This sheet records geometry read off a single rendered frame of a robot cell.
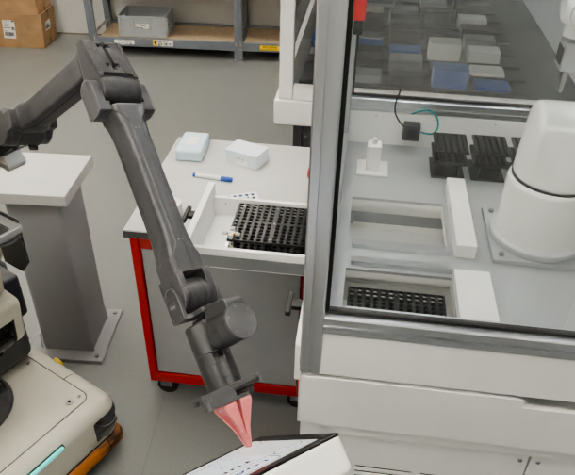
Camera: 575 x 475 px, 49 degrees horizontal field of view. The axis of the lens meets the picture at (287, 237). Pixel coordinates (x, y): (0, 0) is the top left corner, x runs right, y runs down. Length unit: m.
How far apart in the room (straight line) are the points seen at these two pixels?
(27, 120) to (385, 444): 0.99
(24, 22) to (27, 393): 4.14
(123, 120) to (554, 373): 0.87
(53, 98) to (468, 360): 0.91
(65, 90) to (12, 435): 1.17
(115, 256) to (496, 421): 2.20
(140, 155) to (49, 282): 1.43
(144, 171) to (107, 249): 2.14
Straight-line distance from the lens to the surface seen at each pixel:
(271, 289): 1.99
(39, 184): 2.26
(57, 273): 2.43
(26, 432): 2.11
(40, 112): 1.37
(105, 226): 3.36
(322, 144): 0.94
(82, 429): 2.10
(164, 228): 1.04
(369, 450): 1.42
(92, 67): 1.16
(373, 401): 1.28
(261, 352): 2.18
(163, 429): 2.37
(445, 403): 1.28
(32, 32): 5.90
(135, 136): 1.10
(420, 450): 1.41
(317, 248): 1.04
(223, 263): 1.63
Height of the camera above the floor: 1.86
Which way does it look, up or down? 36 degrees down
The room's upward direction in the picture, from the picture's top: 2 degrees clockwise
